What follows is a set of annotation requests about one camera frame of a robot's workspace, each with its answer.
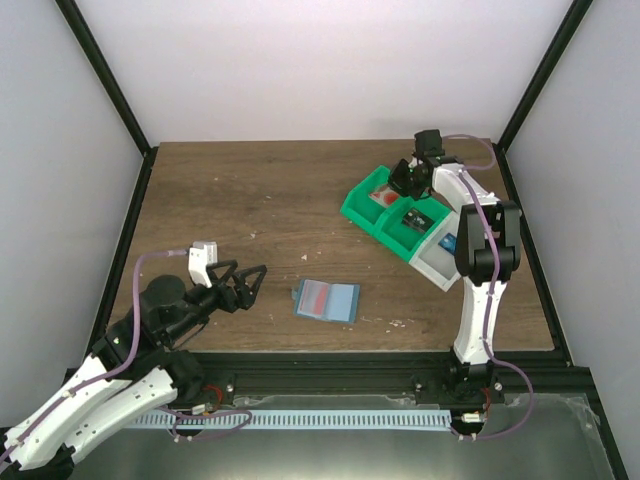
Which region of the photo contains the red white card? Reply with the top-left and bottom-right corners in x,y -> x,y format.
369,184 -> 400,208
297,280 -> 330,319

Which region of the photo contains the blue card holder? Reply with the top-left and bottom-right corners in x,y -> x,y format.
291,279 -> 360,324

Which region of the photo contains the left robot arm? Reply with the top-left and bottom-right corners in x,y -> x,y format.
1,260 -> 267,479

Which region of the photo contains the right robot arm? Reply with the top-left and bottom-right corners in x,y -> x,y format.
388,129 -> 521,394

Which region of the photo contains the black card in bin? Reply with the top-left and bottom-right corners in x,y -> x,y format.
402,208 -> 434,233

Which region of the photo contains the blue card in bin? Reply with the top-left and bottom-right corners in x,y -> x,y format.
438,233 -> 456,255

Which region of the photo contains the green bin middle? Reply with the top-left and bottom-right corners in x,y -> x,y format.
375,197 -> 451,263

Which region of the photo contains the green bin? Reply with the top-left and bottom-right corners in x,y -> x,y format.
375,197 -> 451,263
340,165 -> 411,237

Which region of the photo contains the green bin far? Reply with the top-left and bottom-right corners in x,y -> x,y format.
340,165 -> 411,237

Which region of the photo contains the white bin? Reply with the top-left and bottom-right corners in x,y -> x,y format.
409,212 -> 460,292

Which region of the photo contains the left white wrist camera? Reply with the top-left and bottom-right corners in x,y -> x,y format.
188,241 -> 218,288

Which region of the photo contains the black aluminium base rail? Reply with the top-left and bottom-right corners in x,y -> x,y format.
64,349 -> 591,401

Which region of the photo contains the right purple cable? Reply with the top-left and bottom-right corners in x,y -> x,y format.
442,133 -> 535,441

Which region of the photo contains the purple cable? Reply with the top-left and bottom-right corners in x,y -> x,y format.
0,248 -> 254,466
442,133 -> 535,441

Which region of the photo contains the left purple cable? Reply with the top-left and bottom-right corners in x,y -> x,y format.
0,248 -> 254,466

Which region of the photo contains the white slotted cable duct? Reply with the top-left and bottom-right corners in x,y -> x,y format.
124,409 -> 451,431

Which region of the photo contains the black frame post right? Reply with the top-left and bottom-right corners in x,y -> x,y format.
497,0 -> 594,151

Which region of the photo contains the black frame post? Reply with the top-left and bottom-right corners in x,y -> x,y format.
53,0 -> 154,156
497,0 -> 594,151

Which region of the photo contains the metal base plate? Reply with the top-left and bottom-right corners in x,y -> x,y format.
72,394 -> 626,479

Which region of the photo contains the black frame post left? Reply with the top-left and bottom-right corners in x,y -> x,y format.
53,0 -> 154,156

